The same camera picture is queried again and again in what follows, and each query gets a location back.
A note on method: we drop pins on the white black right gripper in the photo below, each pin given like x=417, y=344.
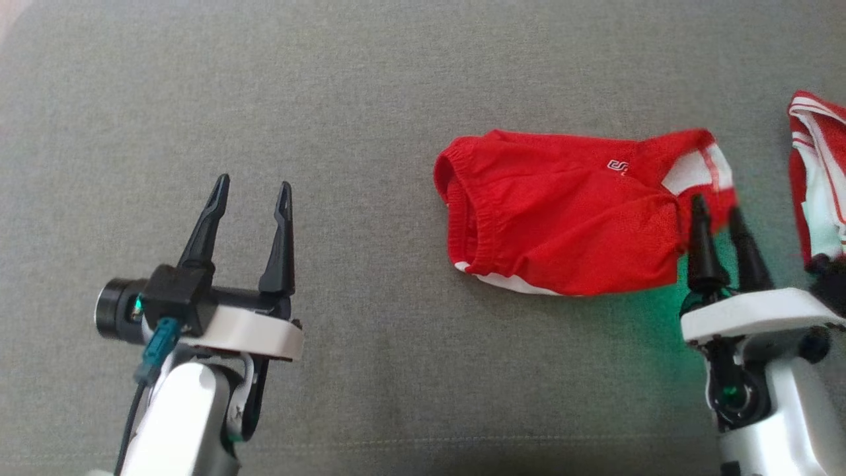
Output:
x=753, y=314

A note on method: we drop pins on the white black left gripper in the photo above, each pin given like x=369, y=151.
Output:
x=258, y=330

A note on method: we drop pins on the red and white sports jersey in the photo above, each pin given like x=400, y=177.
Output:
x=819, y=198

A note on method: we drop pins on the red shorts with white stripe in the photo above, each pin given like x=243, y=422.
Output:
x=562, y=218

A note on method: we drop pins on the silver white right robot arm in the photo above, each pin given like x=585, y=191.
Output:
x=793, y=410

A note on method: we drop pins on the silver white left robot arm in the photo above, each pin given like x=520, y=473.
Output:
x=185, y=423

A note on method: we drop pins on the grey fabric sofa seat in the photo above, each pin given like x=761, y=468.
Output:
x=396, y=383

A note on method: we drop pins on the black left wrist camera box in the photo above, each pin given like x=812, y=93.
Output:
x=178, y=297

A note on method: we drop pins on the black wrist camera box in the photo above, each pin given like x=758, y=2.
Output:
x=178, y=297
x=829, y=284

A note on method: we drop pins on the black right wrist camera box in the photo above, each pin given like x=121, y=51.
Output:
x=829, y=284

